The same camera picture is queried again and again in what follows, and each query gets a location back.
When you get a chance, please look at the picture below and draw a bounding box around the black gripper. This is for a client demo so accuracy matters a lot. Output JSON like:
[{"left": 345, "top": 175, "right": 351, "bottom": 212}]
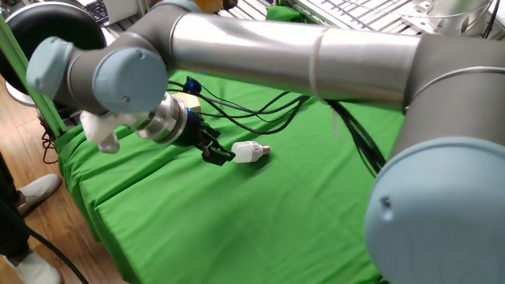
[{"left": 173, "top": 109, "right": 237, "bottom": 167}]

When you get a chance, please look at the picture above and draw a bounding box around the white LED bulb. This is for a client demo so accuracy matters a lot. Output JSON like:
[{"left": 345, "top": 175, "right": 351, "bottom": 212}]
[{"left": 230, "top": 140, "right": 272, "bottom": 164}]

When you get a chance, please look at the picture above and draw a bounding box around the reddish wooden cube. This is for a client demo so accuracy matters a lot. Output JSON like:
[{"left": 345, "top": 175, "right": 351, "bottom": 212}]
[{"left": 171, "top": 92, "right": 202, "bottom": 114}]

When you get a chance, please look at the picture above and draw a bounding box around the green cloth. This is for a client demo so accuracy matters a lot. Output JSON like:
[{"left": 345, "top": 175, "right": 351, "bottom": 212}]
[{"left": 54, "top": 6, "right": 407, "bottom": 284}]

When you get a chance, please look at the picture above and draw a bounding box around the cardboard box yellow tape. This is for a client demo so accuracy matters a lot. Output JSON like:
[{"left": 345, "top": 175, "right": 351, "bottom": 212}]
[{"left": 192, "top": 0, "right": 224, "bottom": 15}]

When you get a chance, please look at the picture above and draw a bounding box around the white box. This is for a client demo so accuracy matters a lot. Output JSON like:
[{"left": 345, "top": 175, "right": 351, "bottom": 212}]
[{"left": 103, "top": 0, "right": 140, "bottom": 25}]

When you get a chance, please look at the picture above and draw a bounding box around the black keyboard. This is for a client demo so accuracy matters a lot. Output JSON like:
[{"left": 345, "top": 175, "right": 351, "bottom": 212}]
[{"left": 83, "top": 0, "right": 110, "bottom": 25}]

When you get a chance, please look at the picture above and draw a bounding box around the black trouser leg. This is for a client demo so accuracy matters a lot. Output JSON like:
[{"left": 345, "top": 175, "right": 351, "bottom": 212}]
[{"left": 0, "top": 152, "right": 32, "bottom": 263}]

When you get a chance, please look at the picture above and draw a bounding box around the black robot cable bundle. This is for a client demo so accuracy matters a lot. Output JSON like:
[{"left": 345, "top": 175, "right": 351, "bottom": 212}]
[{"left": 167, "top": 76, "right": 387, "bottom": 178}]

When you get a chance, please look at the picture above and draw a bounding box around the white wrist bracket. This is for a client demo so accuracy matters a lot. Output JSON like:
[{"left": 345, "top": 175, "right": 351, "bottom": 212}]
[{"left": 80, "top": 110, "right": 150, "bottom": 155}]

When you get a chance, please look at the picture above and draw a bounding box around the thin black wire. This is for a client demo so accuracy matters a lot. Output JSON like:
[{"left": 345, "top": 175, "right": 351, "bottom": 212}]
[{"left": 40, "top": 118, "right": 60, "bottom": 165}]

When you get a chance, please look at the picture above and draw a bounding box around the thick black floor cable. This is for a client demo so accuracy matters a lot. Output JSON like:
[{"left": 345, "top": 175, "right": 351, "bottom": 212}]
[{"left": 0, "top": 199, "right": 91, "bottom": 284}]

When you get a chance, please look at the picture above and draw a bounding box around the black ring-shaped device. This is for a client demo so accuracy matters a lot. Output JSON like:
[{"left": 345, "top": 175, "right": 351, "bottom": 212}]
[{"left": 0, "top": 1, "right": 108, "bottom": 108}]

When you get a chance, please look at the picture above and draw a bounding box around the green frame post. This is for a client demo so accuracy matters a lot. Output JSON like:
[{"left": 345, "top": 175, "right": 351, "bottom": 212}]
[{"left": 0, "top": 13, "right": 68, "bottom": 139}]

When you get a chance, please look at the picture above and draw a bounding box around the silver mount plate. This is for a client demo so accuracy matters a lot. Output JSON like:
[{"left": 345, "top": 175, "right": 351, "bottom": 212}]
[{"left": 401, "top": 0, "right": 494, "bottom": 39}]

